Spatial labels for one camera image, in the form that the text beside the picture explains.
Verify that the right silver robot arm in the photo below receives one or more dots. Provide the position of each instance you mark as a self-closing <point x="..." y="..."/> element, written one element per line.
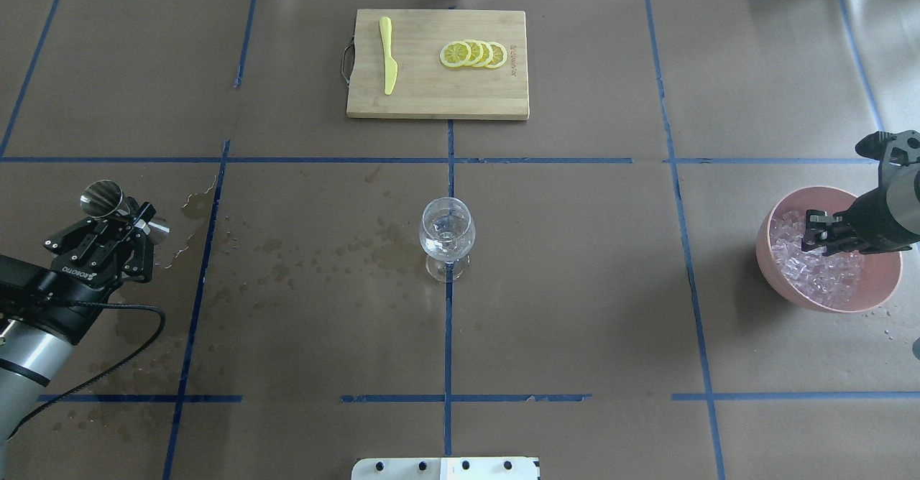
<point x="884" y="220"/>

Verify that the clear ice cubes pile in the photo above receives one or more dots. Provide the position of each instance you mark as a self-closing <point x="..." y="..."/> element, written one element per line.
<point x="828" y="281"/>

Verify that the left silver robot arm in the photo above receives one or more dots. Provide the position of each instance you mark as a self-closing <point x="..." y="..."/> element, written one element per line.
<point x="30" y="359"/>

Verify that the yellow lemon slices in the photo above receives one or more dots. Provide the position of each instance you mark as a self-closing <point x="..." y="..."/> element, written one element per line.
<point x="477" y="54"/>

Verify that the yellow plastic knife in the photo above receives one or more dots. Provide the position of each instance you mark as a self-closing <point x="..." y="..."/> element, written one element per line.
<point x="389" y="63"/>

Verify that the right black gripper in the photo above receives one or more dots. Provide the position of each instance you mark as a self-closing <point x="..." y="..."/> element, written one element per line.
<point x="885" y="219"/>

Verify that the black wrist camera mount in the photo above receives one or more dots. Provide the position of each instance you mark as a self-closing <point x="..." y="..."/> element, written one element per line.
<point x="897" y="154"/>

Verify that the steel jigger cup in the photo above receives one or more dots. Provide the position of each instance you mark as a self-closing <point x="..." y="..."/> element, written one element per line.
<point x="106" y="199"/>

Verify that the clear wine glass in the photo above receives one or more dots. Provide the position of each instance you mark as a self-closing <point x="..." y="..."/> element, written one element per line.
<point x="446" y="233"/>

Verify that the bamboo cutting board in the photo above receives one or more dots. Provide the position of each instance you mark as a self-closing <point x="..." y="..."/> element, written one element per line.
<point x="426" y="89"/>

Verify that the pink ribbed bowl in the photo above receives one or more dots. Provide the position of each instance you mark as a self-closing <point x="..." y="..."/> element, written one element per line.
<point x="881" y="274"/>

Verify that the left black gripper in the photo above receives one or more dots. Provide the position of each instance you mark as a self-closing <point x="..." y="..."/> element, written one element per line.
<point x="52" y="294"/>

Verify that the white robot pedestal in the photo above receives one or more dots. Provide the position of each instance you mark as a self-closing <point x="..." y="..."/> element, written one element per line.
<point x="482" y="467"/>

